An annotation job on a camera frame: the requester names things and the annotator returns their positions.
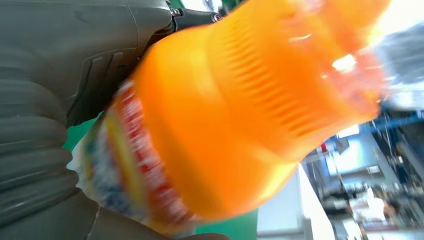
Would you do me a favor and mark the orange detergent bottle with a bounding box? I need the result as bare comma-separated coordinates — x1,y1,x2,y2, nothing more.
69,0,393,237

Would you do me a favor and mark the white tilted table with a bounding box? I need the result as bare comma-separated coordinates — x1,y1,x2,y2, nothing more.
256,163,337,240

